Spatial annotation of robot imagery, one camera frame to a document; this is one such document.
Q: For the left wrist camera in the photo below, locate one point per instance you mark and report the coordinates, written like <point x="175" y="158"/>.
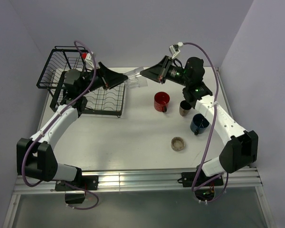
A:
<point x="87" y="57"/>

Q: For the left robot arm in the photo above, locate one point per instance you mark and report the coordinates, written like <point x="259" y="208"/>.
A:
<point x="36" y="161"/>

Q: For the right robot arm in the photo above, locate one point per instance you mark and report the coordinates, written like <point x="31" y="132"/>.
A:
<point x="240" y="146"/>

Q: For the black wire dish rack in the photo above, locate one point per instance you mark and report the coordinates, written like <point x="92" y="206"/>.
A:
<point x="66" y="75"/>

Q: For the small beige stone bowl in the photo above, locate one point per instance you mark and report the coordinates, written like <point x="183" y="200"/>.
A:
<point x="177" y="144"/>

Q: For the aluminium mounting rail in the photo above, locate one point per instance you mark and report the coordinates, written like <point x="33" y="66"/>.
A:
<point x="141" y="180"/>

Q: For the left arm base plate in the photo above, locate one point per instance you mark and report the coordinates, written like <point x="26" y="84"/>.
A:
<point x="86" y="183"/>

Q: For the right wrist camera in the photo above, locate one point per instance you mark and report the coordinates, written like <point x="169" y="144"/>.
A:
<point x="175" y="49"/>

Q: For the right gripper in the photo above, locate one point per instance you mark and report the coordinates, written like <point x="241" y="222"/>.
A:
<point x="158" y="72"/>

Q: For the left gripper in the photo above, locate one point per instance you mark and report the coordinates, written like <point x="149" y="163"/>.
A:
<point x="108" y="79"/>

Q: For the brown ribbed mug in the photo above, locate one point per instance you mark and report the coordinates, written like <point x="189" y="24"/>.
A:
<point x="184" y="108"/>

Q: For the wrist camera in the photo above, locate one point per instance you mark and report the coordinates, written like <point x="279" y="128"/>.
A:
<point x="175" y="49"/>
<point x="87" y="57"/>

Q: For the clear glass tumbler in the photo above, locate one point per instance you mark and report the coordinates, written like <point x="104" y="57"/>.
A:
<point x="135" y="79"/>

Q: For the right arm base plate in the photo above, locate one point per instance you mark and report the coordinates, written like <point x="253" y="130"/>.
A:
<point x="187" y="179"/>

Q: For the dark blue mug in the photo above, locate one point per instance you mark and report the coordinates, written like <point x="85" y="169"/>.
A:
<point x="199" y="124"/>

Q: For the red ceramic mug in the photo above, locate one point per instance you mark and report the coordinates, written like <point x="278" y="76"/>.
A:
<point x="161" y="101"/>

